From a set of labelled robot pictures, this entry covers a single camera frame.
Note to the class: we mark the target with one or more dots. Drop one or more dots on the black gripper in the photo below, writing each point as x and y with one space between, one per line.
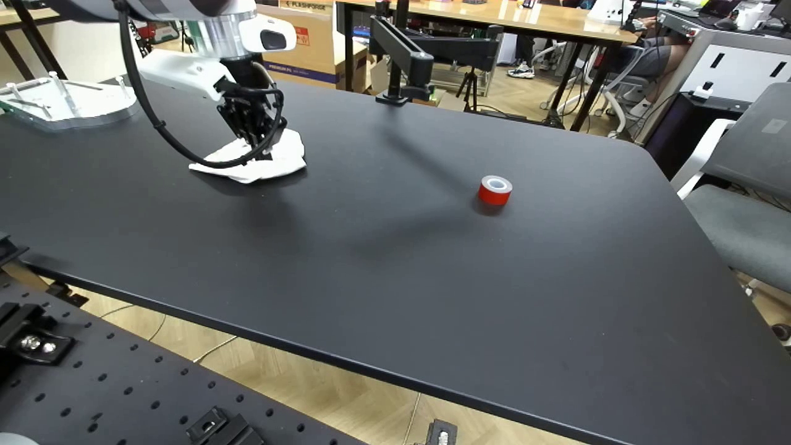
248 90

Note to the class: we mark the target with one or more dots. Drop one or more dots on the white patterned cloth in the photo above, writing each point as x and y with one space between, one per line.
279 163

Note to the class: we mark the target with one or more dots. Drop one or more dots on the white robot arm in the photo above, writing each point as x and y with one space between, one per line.
180 70

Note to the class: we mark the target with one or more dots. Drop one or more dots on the black clamp-on stand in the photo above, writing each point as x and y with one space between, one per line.
410 57

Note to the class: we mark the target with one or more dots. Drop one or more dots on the cardboard box with red print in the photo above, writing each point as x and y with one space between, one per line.
310 41

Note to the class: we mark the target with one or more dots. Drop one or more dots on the clear acrylic plate fixture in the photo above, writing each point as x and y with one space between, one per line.
75 100

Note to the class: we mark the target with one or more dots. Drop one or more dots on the white panel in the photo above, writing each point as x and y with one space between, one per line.
82 50

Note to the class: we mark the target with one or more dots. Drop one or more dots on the small black tripod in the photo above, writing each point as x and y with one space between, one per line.
471 83

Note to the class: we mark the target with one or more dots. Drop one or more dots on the red tape roll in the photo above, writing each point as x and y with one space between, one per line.
492 194

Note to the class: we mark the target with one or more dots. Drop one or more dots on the black table clamp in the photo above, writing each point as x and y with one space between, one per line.
65 291

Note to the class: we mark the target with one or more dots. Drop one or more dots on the small wooden table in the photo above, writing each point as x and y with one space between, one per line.
16 16

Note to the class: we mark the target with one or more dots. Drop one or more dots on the black perforated breadboard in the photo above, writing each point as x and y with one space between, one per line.
107 387

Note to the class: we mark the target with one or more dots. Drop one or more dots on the long wooden table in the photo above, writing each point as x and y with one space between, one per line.
534 19

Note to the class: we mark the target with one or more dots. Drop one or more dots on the seated person in dark clothes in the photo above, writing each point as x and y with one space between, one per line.
655 57

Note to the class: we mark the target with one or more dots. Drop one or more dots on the white cabinet with slots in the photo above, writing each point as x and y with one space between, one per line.
742 70

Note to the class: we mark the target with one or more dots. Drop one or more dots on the grey office chair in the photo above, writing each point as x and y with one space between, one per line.
742 222

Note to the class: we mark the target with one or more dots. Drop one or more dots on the black mounting bracket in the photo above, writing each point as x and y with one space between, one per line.
222 429

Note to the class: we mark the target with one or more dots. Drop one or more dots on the black bracket with metal bolts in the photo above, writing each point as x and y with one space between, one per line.
38 343

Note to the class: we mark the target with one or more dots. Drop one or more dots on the small metal bracket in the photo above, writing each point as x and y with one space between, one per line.
442 434

